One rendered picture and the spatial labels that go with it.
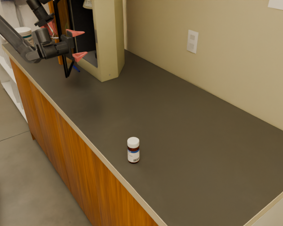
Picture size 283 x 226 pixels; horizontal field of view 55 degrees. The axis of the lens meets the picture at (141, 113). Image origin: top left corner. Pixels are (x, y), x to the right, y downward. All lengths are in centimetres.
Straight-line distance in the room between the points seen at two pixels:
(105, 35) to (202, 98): 60
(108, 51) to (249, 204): 102
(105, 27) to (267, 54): 78
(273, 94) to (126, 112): 66
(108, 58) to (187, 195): 90
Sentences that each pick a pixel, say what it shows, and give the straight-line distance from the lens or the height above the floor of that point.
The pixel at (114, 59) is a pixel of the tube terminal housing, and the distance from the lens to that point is 156.
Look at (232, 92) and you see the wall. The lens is 144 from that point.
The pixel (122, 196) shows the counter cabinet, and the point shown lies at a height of 77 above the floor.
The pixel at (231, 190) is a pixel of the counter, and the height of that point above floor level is 94.
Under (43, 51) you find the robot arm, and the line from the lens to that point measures 126.
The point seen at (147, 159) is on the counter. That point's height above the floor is 94.
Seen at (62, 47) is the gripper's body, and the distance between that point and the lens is 128.
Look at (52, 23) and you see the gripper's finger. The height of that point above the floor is 126.
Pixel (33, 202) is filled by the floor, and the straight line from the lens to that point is 224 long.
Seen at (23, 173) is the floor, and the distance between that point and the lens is 248.
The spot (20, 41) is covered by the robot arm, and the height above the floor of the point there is 126.
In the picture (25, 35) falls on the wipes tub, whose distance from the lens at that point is 208.
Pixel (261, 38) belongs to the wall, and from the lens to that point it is 128.
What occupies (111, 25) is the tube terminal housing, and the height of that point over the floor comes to 125.
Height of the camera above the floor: 165
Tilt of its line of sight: 34 degrees down
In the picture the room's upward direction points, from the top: straight up
